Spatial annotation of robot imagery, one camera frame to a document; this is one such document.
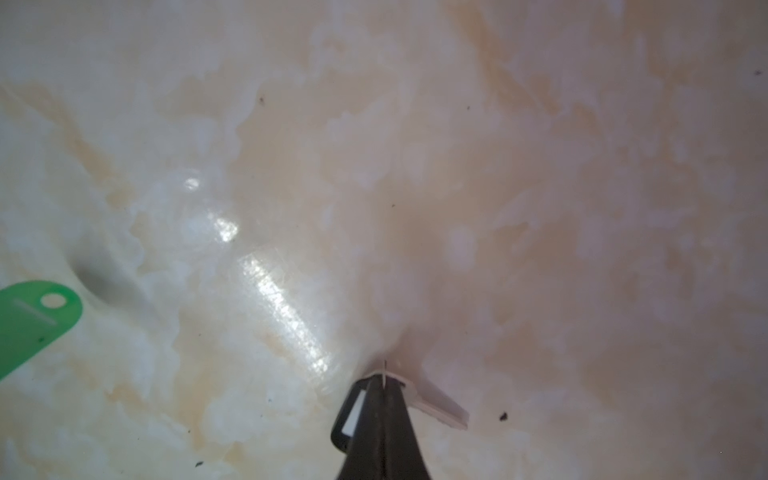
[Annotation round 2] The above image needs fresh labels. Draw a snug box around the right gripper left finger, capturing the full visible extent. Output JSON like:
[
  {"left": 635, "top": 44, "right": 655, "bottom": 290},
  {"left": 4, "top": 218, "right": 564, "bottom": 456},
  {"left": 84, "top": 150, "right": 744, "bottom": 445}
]
[{"left": 335, "top": 376, "right": 384, "bottom": 479}]

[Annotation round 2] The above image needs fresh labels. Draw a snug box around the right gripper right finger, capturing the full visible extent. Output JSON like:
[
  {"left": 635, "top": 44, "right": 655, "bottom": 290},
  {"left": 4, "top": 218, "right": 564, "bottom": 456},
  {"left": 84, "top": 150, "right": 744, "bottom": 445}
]
[{"left": 383, "top": 377, "right": 431, "bottom": 480}]

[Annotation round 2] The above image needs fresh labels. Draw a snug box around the key with black tag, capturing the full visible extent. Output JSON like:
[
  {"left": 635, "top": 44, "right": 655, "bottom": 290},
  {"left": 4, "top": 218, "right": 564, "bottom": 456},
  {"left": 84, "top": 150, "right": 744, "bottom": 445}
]
[{"left": 330, "top": 356, "right": 469, "bottom": 453}]

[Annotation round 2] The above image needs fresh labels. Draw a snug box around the key with green tag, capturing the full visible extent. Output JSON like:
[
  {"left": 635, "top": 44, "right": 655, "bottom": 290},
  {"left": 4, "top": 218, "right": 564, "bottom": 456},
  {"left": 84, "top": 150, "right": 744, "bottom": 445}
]
[{"left": 1, "top": 280, "right": 84, "bottom": 379}]

